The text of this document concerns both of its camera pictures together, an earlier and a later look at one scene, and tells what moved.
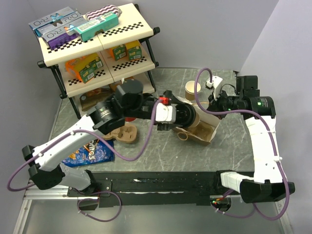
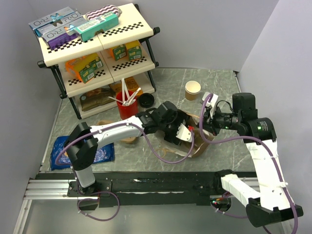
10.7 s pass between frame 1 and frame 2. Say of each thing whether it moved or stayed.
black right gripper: moved
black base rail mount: stayed
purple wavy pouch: stayed
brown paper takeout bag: moved
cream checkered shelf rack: stayed
